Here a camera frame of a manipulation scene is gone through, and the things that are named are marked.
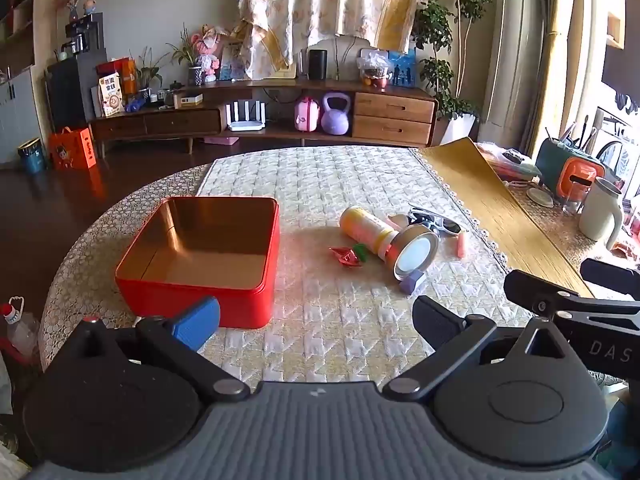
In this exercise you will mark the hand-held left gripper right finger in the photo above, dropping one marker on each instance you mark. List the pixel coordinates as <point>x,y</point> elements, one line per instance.
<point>434,322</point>

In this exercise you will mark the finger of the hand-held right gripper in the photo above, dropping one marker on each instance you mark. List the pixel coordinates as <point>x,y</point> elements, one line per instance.
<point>607,271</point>
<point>545,292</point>

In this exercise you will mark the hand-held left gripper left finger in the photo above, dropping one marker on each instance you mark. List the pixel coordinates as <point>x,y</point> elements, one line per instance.
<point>195,322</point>

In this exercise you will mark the purple block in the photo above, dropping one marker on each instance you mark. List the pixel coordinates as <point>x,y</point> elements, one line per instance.
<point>412,282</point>

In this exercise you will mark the red tin box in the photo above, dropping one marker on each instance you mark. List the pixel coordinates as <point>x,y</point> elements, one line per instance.
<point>145,285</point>

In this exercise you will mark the round gold tin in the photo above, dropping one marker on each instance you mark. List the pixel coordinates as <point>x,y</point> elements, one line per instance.
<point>415,252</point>

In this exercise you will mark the pink tube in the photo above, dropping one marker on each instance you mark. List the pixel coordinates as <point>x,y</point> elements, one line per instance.
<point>462,245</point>

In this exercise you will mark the red paper boat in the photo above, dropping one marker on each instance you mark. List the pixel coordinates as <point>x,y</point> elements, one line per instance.
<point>345,255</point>

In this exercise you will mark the yellow plastic bottle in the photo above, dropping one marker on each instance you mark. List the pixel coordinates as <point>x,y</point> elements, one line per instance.
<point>362,225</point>

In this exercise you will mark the white jug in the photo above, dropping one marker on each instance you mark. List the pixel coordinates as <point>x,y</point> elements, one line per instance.
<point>597,210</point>

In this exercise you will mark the drinking glass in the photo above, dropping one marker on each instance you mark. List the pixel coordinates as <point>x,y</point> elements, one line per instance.
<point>571,206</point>

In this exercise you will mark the golden table mat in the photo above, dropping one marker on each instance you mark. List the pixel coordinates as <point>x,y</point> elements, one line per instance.
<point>515,220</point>

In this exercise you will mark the white round lid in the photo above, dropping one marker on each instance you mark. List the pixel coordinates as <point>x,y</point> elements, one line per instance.
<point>540,197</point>

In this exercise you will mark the sunglasses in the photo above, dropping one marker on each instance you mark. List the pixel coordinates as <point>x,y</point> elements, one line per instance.
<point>447,226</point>

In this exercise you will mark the small green toy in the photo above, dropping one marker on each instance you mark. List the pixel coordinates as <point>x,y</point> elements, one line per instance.
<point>361,250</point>

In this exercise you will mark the green and orange utensil holder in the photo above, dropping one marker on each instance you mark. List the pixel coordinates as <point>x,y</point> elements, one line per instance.
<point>555,165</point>

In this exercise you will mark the colourful cloth pile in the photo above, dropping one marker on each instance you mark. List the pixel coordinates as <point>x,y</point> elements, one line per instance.
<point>507,165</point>

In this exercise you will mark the lace tablecloth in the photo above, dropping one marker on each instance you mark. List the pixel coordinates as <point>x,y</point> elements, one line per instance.
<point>80,240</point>

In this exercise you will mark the clear water bottle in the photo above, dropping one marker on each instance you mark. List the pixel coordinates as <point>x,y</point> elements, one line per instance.
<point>22,332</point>

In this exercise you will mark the cream quilted table mat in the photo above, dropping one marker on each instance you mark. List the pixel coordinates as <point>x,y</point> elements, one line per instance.
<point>325,180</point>

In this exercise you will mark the pink flat box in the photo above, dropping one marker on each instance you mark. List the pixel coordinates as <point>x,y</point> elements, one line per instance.
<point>222,140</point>

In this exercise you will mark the white plant pot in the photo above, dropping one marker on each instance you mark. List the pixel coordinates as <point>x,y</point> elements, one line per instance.
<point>457,130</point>

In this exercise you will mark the light wooden drawer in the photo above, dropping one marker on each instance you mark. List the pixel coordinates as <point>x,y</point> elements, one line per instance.
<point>392,130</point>
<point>395,107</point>

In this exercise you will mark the wooden TV cabinet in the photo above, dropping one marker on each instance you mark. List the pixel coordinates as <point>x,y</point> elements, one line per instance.
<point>165,122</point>

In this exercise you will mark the white router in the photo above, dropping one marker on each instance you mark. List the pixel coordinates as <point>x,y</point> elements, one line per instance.
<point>246,122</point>

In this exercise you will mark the orange gift bag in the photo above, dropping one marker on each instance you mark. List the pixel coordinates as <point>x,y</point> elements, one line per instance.
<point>70,150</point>

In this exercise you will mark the yellow and white box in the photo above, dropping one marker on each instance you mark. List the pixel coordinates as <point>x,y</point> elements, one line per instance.
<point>189,101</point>

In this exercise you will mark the blue toy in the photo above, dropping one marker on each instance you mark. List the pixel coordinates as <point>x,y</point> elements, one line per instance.
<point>135,106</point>

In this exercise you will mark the purple kettlebell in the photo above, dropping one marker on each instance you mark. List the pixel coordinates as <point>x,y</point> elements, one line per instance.
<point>335,120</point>

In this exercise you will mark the teal bin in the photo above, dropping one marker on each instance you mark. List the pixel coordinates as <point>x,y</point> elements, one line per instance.
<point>32,157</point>

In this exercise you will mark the pink toy case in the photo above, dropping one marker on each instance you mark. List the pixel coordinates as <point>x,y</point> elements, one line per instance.
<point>306,117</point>

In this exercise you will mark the white cereal box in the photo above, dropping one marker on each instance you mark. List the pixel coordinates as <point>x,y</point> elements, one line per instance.
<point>111,97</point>

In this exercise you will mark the tall green plant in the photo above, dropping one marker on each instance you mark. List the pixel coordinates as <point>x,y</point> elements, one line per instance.
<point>440,75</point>

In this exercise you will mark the plant in patterned pot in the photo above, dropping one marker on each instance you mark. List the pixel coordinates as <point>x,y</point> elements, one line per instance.
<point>194,74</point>

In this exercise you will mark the blue picture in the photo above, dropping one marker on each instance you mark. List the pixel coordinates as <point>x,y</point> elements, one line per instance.
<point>404,70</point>

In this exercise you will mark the small potted plant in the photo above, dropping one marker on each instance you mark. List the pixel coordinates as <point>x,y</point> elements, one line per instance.
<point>146,72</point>

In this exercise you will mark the bag of fruit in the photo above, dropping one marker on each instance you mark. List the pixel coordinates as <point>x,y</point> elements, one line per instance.
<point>374,72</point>

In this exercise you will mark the blue picture book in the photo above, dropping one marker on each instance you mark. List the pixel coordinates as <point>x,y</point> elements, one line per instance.
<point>232,62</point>

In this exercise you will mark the red and orange gift boxes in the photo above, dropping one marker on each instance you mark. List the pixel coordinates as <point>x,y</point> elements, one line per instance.
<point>120,67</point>

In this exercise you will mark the grey cupboard unit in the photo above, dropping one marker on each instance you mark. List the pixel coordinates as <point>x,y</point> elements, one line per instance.
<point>20,120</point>

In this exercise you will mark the pink doll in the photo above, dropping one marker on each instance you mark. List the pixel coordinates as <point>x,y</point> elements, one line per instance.
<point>209,55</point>

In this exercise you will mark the black cabinet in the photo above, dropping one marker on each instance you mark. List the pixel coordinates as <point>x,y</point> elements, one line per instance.
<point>70,85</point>

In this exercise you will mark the black speaker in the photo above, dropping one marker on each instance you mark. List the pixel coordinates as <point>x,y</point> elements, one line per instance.
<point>317,65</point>

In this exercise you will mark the beige chair back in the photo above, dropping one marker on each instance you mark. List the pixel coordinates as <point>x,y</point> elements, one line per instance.
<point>345,52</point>

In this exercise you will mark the black coffee machine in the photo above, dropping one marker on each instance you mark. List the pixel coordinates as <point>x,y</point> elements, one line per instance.
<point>85,35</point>

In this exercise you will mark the hanging printed cloth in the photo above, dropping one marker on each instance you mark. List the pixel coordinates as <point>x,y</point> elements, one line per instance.
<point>325,0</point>

